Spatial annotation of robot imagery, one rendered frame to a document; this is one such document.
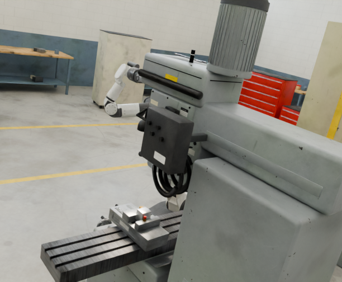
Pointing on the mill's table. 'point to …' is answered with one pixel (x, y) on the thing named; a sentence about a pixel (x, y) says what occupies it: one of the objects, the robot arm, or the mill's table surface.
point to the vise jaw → (129, 215)
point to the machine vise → (140, 228)
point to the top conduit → (171, 84)
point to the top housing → (191, 79)
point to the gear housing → (158, 101)
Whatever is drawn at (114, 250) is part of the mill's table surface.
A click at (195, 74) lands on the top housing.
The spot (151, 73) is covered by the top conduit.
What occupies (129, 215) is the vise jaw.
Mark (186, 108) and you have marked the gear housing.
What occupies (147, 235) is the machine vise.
